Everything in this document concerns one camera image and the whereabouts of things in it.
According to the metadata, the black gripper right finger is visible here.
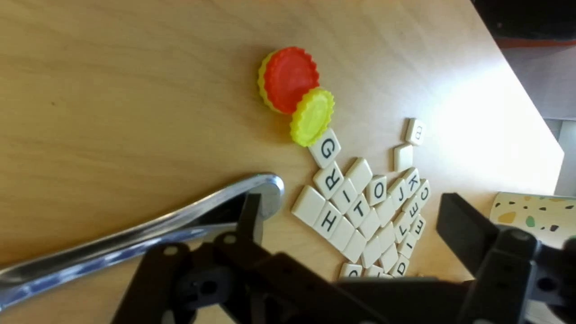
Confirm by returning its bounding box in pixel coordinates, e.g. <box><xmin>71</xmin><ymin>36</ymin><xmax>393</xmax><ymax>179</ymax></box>
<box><xmin>436</xmin><ymin>193</ymin><xmax>576</xmax><ymax>324</ymax></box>

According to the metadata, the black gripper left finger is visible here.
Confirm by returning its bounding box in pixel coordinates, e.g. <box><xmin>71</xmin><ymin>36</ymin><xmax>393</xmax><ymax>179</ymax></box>
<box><xmin>110</xmin><ymin>193</ymin><xmax>276</xmax><ymax>324</ymax></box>

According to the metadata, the metal spoon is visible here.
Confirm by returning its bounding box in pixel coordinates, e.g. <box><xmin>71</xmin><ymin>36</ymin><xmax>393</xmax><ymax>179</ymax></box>
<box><xmin>0</xmin><ymin>171</ymin><xmax>287</xmax><ymax>314</ymax></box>

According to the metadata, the yellow ball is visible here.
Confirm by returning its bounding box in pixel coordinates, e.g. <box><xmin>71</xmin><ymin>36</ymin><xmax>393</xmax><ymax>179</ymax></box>
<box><xmin>288</xmin><ymin>87</ymin><xmax>337</xmax><ymax>150</ymax></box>

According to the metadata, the yellow game disc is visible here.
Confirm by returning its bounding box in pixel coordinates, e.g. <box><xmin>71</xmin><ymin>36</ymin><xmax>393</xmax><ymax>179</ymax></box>
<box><xmin>256</xmin><ymin>51</ymin><xmax>296</xmax><ymax>117</ymax></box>

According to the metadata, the red game disc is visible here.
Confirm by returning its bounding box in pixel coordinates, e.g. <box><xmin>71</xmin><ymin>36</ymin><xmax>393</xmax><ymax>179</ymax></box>
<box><xmin>261</xmin><ymin>45</ymin><xmax>323</xmax><ymax>117</ymax></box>

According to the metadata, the speckled cup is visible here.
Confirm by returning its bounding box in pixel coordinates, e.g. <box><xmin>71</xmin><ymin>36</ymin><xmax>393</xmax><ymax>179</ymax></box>
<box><xmin>488</xmin><ymin>191</ymin><xmax>576</xmax><ymax>251</ymax></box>

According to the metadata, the cream letter tile C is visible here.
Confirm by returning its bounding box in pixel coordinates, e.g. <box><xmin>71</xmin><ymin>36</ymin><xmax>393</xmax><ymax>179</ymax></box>
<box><xmin>413</xmin><ymin>179</ymin><xmax>434</xmax><ymax>211</ymax></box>

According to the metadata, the cream letter tile K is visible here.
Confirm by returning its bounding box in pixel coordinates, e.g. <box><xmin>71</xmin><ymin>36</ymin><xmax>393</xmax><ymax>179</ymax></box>
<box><xmin>398</xmin><ymin>166</ymin><xmax>423</xmax><ymax>204</ymax></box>

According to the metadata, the blank cream tile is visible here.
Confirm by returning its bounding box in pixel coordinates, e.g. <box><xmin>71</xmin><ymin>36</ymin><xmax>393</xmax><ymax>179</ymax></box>
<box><xmin>290</xmin><ymin>184</ymin><xmax>328</xmax><ymax>229</ymax></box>
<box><xmin>362</xmin><ymin>224</ymin><xmax>398</xmax><ymax>269</ymax></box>
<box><xmin>344</xmin><ymin>157</ymin><xmax>375</xmax><ymax>195</ymax></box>
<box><xmin>328</xmin><ymin>216</ymin><xmax>357</xmax><ymax>254</ymax></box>
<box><xmin>341</xmin><ymin>231</ymin><xmax>369</xmax><ymax>265</ymax></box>
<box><xmin>391</xmin><ymin>144</ymin><xmax>416</xmax><ymax>175</ymax></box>

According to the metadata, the cream letter tile H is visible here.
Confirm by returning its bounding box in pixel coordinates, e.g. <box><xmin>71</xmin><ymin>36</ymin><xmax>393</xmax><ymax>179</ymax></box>
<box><xmin>314</xmin><ymin>200</ymin><xmax>346</xmax><ymax>240</ymax></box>

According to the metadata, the cream letter tile O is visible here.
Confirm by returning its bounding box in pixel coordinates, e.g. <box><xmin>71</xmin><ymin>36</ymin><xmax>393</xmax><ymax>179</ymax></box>
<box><xmin>364</xmin><ymin>173</ymin><xmax>391</xmax><ymax>207</ymax></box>

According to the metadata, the cream letter tile T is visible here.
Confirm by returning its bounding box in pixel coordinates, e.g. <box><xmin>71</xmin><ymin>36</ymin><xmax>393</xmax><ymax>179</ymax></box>
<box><xmin>346</xmin><ymin>193</ymin><xmax>375</xmax><ymax>229</ymax></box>

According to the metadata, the cream letter tile R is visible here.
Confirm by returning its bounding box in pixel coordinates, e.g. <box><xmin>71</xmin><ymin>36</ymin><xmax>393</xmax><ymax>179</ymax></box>
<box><xmin>312</xmin><ymin>161</ymin><xmax>348</xmax><ymax>200</ymax></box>

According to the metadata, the cream letter tile I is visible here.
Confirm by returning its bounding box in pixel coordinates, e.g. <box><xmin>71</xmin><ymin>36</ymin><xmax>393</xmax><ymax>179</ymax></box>
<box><xmin>330</xmin><ymin>179</ymin><xmax>362</xmax><ymax>216</ymax></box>

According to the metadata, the cream letter tile G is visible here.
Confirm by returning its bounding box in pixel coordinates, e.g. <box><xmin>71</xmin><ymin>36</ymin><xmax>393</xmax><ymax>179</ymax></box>
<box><xmin>308</xmin><ymin>128</ymin><xmax>344</xmax><ymax>171</ymax></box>

